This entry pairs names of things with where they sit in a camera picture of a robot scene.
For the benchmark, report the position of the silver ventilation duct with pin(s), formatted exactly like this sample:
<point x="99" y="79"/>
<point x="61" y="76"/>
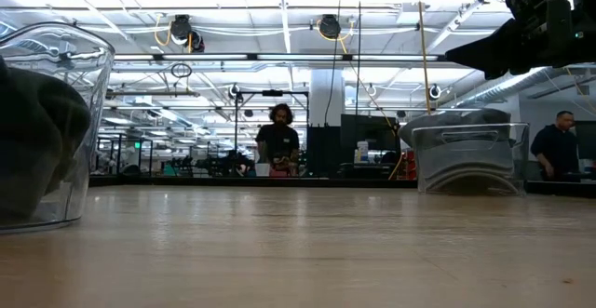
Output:
<point x="512" y="84"/>

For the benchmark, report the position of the clear plastic bin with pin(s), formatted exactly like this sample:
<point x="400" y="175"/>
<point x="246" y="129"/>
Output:
<point x="100" y="89"/>
<point x="524" y="150"/>

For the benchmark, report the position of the dark charcoal baseball cap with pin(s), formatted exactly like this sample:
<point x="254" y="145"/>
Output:
<point x="23" y="196"/>
<point x="484" y="115"/>
<point x="56" y="112"/>

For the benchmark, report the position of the grey metal pipe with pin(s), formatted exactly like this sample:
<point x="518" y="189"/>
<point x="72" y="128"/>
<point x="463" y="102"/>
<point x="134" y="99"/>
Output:
<point x="149" y="93"/>

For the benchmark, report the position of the white cup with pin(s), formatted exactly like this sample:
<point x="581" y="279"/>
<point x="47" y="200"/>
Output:
<point x="262" y="170"/>

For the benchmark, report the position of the black metal table frame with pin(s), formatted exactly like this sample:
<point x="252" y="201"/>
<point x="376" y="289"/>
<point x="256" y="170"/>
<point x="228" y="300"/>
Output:
<point x="233" y="182"/>

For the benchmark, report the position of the black metal station frame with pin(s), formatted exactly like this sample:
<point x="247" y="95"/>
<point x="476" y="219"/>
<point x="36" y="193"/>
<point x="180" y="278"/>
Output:
<point x="272" y="93"/>

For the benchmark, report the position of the person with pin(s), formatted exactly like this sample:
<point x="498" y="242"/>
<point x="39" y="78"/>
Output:
<point x="278" y="140"/>
<point x="554" y="147"/>

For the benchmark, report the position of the white wipes container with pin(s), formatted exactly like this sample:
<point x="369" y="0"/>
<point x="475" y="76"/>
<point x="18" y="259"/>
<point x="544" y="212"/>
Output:
<point x="362" y="152"/>

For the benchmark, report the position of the black computer monitor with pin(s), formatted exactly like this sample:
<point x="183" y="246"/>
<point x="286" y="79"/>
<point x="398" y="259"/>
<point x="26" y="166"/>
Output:
<point x="372" y="133"/>

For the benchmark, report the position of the long strip light fixture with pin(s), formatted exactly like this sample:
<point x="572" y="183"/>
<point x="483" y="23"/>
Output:
<point x="209" y="57"/>

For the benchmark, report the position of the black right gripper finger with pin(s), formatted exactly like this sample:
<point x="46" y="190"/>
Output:
<point x="489" y="52"/>

